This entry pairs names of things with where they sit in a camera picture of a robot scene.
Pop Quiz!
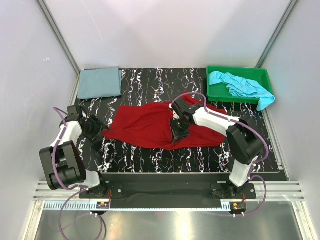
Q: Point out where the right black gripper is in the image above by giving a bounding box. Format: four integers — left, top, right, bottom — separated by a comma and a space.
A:
169, 117, 191, 144

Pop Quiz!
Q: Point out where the red t shirt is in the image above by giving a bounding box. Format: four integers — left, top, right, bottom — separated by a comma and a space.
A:
102, 102, 225, 151

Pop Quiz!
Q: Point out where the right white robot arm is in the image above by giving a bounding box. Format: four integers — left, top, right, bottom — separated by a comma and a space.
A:
169, 98, 265, 200

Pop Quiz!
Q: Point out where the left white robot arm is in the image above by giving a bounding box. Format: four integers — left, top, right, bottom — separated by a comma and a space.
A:
39, 105, 108, 198

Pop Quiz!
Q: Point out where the folded grey-blue t shirt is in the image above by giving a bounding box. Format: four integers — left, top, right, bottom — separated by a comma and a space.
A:
77, 67, 122, 100

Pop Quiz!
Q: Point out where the green plastic bin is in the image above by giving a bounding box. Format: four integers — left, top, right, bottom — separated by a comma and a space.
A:
206, 66, 276, 111

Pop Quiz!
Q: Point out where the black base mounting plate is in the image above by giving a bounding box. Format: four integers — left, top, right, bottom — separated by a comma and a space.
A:
102, 173, 257, 211

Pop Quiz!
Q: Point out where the crumpled cyan t shirt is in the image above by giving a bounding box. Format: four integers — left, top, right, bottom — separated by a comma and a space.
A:
208, 71, 276, 112

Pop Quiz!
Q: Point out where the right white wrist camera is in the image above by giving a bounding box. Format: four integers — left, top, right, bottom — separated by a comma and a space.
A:
173, 112, 180, 120

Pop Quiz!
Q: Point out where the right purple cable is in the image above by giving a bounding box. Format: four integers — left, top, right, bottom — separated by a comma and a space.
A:
171, 91, 270, 217

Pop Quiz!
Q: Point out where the purple cable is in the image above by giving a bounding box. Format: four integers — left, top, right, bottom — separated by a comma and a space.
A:
171, 91, 270, 217
51, 106, 103, 239

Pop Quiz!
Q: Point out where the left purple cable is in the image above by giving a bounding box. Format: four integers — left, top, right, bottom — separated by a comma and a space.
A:
51, 106, 103, 239

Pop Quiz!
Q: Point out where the aluminium rail frame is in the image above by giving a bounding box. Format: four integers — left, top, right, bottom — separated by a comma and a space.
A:
33, 181, 304, 212

